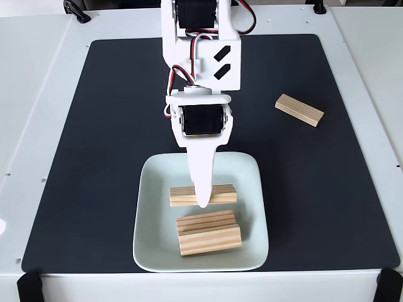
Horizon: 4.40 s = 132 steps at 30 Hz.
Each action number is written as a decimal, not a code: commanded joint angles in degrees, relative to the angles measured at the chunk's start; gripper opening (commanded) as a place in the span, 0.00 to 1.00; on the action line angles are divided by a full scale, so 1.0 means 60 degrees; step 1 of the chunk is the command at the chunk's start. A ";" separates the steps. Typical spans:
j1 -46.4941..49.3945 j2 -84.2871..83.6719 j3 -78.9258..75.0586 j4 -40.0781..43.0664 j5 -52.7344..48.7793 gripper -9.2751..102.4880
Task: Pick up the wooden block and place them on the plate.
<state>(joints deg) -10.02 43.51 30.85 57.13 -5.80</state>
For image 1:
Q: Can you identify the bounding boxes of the plain wooden block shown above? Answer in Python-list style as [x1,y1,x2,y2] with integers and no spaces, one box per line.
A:
[178,223,244,257]
[274,93,325,128]
[169,184,238,208]

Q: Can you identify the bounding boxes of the grooved wooden block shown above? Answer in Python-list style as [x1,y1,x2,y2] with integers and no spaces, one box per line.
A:
[176,210,237,235]

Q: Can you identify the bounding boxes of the pale green square plate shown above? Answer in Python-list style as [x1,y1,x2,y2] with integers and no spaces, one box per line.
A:
[132,152,270,273]

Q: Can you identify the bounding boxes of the black rubber mat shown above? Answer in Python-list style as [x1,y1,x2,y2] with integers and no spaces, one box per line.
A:
[21,33,400,274]

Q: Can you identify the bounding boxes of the red black white servo cable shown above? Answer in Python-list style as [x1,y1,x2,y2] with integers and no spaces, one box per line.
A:
[231,0,257,35]
[163,30,221,119]

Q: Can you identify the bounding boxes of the black corner bracket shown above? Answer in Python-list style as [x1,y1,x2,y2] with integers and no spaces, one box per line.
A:
[16,272,43,302]
[374,269,403,302]

